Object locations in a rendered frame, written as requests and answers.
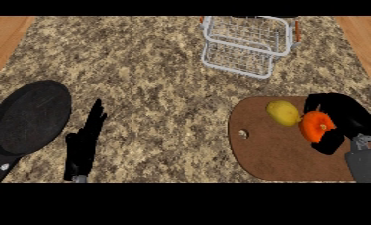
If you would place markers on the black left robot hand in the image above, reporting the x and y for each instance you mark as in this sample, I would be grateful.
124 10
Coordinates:
83 143

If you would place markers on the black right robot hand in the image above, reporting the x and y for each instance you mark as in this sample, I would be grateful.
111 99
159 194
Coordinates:
343 111

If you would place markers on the orange squash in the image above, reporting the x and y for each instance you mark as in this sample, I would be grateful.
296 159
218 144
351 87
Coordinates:
315 126

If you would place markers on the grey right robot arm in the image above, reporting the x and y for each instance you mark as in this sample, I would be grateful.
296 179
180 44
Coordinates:
360 160

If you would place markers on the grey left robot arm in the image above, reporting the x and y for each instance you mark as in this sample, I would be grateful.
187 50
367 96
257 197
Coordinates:
80 179

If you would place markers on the brown wooden cutting board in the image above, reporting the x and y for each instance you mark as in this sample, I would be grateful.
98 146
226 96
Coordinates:
280 147

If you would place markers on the yellow lemon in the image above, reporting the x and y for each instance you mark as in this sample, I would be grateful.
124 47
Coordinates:
283 112

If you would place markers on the black frying pan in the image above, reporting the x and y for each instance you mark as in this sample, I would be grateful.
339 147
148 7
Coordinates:
30 119

